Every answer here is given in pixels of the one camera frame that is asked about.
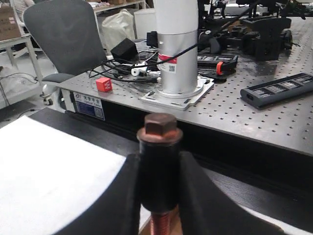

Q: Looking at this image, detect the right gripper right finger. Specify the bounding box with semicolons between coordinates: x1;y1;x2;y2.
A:
179;151;286;235

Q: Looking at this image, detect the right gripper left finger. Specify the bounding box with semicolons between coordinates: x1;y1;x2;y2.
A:
55;153;141;235

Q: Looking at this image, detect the black sleeve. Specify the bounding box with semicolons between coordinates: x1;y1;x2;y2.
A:
138;141;181;213

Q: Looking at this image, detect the copper bolt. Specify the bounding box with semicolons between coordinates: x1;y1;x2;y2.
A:
136;113;184;235

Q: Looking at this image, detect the cardboard box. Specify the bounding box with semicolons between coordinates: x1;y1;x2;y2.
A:
0;5;22;41

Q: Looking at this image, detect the metal bench with holes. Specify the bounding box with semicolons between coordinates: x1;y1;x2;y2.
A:
56;17;313;157

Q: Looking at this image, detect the red cube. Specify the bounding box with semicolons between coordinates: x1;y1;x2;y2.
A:
95;77;113;93

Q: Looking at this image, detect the black screwdriver bit case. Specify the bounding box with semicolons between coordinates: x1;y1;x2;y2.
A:
240;72;313;109

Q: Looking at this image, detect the black case with orange latch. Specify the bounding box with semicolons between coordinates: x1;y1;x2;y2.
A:
197;54;239;82

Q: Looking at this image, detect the black power adapter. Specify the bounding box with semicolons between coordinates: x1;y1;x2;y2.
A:
110;37;138;61

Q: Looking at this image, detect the silver-white machine column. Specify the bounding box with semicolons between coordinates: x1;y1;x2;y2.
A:
140;0;215;111

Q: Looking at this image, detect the grey office chair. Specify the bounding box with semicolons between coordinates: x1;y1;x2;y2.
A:
23;0;108;106

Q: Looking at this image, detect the black machine assembly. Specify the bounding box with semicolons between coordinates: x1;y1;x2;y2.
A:
198;0;306;62

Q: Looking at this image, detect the white plastic bag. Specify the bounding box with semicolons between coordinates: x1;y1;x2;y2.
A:
101;8;136;53

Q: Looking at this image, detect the black cable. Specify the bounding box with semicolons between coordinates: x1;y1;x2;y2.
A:
88;0;260;83

